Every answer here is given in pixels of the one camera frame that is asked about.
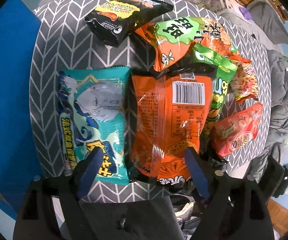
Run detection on red ring snack bag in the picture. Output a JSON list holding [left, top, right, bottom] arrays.
[[211, 103, 263, 158]]

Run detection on teal anime snack bag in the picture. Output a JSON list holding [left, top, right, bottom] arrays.
[[58, 66, 130, 185]]

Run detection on orange barcode snack bag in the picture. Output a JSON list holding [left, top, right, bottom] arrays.
[[128, 63, 217, 186]]

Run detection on red yellow stick snack bag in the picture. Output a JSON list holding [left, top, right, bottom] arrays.
[[230, 60, 258, 103]]

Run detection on green pea snack bag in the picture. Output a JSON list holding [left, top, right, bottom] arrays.
[[193, 43, 238, 152]]

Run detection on black snack bag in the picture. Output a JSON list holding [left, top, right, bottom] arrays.
[[84, 0, 174, 47]]

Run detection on orange green noodle snack bag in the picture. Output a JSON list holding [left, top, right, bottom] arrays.
[[135, 16, 240, 72]]

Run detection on blue edged cardboard box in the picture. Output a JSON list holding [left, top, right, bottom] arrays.
[[0, 0, 42, 218]]

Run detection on grey chevron tablecloth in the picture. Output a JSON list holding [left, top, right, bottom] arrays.
[[29, 0, 272, 204]]

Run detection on grey bed blanket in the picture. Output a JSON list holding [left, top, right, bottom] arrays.
[[218, 0, 288, 181]]

